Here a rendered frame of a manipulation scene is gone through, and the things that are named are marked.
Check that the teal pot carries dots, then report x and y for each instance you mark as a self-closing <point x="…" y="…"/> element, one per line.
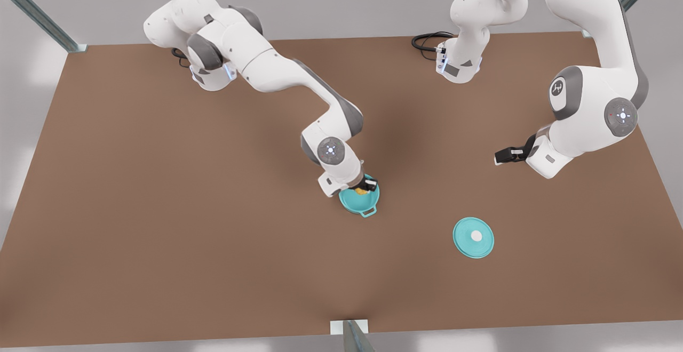
<point x="360" y="199"/>

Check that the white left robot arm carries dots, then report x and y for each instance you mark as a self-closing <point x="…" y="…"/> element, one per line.
<point x="592" y="80"/>

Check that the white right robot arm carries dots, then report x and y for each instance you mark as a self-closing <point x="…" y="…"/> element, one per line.
<point x="277" y="72"/>

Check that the teal pot lid white knob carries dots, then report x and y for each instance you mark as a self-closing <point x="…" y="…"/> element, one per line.
<point x="473" y="237"/>

